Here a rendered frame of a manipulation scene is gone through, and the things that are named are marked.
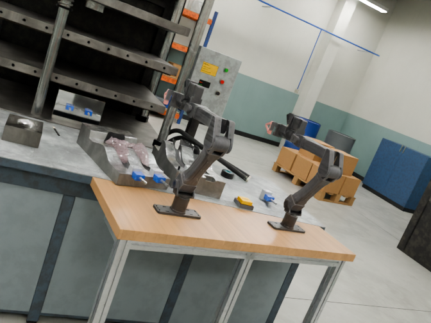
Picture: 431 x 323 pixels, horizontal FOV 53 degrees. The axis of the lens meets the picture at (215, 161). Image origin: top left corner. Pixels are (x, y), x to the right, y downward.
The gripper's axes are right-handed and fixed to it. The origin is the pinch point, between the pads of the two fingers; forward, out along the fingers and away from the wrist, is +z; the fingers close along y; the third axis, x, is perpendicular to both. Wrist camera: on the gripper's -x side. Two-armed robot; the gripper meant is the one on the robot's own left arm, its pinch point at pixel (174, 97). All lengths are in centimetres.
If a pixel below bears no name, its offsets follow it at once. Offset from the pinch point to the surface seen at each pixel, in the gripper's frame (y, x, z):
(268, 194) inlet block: -69, 36, -6
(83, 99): 22, 25, 74
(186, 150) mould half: -23.7, 27.3, 16.5
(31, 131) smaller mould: 54, 33, 11
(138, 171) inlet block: 12.3, 33.3, -16.2
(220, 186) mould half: -31.6, 34.0, -14.4
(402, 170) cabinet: -649, 50, 333
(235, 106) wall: -431, 53, 625
